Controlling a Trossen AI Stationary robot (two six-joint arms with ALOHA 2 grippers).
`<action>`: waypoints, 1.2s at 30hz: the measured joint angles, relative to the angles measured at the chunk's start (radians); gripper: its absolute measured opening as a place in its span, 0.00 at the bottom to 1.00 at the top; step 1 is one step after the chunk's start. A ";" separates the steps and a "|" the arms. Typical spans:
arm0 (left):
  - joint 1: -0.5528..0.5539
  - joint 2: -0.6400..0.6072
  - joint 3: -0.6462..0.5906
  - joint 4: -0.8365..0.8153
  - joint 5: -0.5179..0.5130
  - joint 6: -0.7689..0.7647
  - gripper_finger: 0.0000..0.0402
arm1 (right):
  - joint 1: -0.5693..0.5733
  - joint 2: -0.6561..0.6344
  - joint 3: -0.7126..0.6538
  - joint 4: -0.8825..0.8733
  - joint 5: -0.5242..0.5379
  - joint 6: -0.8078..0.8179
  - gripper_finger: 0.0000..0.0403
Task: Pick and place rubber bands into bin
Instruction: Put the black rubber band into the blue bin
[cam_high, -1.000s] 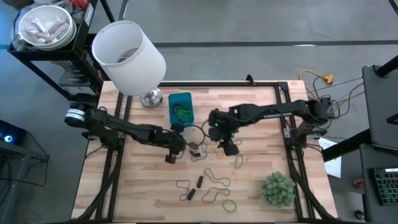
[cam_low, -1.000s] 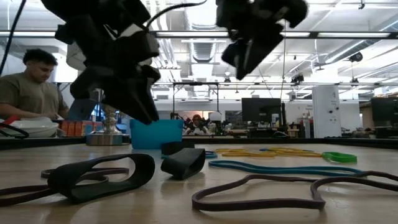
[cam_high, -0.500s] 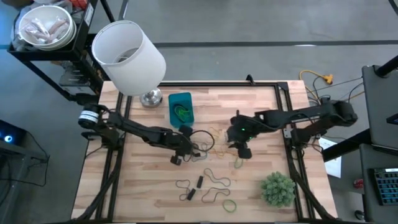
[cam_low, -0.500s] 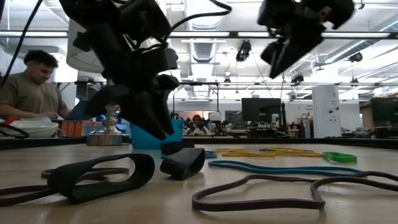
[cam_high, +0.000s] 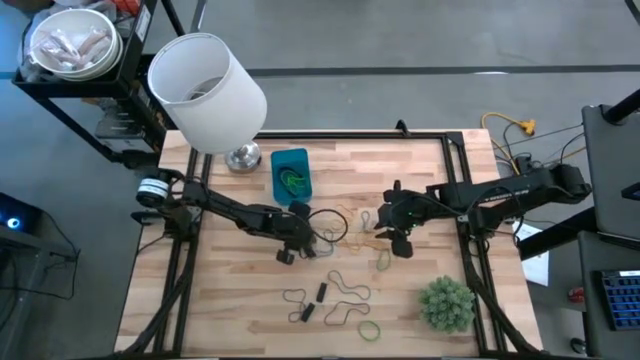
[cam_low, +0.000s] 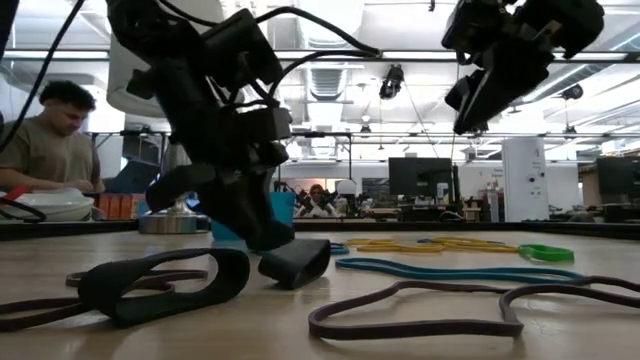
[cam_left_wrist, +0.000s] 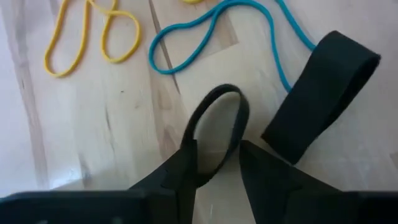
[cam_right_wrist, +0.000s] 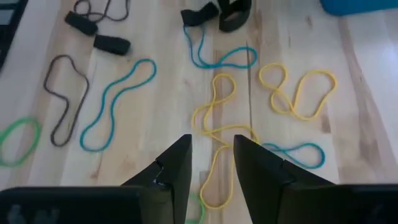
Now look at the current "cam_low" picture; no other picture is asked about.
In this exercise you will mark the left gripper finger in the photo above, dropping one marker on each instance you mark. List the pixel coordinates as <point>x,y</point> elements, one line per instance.
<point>180,185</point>
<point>250,215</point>

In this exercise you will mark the wide black rubber band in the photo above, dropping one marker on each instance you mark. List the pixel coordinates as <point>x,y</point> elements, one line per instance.
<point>235,275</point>
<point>300,265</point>

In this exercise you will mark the thin dark brown rubber band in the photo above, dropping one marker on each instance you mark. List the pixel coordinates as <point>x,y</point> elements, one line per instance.
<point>20,325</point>
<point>415,331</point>
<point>200,274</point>

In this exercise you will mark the small teal rubber band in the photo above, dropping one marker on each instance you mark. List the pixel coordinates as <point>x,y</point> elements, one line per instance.
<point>344,249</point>

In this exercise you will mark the thin blue rubber band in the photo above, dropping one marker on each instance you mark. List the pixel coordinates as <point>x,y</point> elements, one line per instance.
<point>427,241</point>

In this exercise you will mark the long blue rubber band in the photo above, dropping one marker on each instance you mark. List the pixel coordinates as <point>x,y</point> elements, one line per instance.
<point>450,274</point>

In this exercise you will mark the green rubber band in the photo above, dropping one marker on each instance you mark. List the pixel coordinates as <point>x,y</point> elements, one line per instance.
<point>567,256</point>

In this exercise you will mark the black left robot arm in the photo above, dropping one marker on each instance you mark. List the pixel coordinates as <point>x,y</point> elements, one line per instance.
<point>165,60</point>

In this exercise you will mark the teal plastic bin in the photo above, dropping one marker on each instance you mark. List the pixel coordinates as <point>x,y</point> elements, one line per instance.
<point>282,207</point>

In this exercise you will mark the white shade silver table lamp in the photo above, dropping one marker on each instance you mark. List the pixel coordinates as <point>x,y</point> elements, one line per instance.
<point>175,222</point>

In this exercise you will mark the dark tilted panel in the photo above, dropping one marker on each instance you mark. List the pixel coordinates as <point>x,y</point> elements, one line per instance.
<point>135,177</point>

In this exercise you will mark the person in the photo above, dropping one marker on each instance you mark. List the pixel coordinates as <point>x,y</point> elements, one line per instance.
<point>50,150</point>
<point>316,192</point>

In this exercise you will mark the black monitor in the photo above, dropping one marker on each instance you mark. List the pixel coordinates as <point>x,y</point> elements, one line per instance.
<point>420,175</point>
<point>620,177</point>

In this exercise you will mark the white cabinet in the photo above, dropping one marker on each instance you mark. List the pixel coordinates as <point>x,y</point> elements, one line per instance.
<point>525,200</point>

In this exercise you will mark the white round object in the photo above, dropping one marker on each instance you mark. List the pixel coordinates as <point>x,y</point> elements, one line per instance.
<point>346,187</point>

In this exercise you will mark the white bowl stack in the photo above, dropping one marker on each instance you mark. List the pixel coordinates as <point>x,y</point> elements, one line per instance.
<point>65,207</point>

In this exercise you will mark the red strip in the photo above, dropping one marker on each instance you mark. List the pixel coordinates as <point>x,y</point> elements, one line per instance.
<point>17,192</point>

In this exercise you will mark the black ceiling camera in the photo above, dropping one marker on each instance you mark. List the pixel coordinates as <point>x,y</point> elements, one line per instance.
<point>572,91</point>

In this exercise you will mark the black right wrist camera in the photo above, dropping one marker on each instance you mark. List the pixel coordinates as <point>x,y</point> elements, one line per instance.
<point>470,25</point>

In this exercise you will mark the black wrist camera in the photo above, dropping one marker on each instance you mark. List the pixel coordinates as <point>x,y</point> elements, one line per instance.
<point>240,50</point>
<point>470,25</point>

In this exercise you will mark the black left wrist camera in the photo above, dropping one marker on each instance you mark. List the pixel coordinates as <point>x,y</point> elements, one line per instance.
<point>240,50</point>

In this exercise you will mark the black hanging camera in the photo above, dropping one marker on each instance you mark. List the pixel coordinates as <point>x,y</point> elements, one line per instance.
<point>392,80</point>

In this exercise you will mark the black table frame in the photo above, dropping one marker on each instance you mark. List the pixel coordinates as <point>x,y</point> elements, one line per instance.
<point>450,227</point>

